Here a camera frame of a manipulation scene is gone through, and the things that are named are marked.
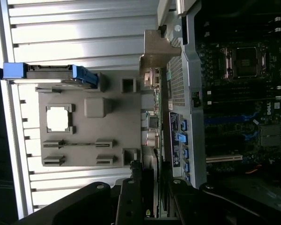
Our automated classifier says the white expansion slot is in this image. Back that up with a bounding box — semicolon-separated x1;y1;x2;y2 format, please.
206;154;244;164

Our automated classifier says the grey metal PC case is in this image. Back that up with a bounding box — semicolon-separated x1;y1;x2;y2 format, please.
156;0;281;195

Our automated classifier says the black label sticker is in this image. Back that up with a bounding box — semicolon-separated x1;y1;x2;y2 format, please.
169;112;184;169

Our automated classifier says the grey plastic parts rack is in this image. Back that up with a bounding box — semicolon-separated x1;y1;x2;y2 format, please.
35;70;142;168

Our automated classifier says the green RAM stick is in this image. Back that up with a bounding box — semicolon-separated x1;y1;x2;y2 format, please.
43;143;113;148

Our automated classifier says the green Dell motherboard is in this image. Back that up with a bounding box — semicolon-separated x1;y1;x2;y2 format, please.
196;16;281;183

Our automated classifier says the blue expansion slot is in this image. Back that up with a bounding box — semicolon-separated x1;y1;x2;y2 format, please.
205;112;259;125

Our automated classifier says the black plastic case clip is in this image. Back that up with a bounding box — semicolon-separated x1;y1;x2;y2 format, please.
191;90;201;108

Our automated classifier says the silver chipset heatsink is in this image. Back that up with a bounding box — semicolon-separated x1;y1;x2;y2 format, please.
259;125;281;148

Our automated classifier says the silver CPU chip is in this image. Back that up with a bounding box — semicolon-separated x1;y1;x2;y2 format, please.
46;105;70;129

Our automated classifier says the black RAM slot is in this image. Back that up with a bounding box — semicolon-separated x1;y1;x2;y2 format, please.
207;90;277;96
212;95;281;101
208;26;281;33
205;31;276;38
208;16;281;23
212;84;281;90
207;100;277;106
205;21;276;27

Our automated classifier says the metal CPU socket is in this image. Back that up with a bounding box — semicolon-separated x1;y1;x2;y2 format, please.
221;45;267;80

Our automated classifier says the hard disk in blue carrier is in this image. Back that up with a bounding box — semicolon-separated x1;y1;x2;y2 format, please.
0;62;99;90

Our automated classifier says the multicolour power wire bundle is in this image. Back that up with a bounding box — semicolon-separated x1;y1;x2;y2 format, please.
244;164;263;174

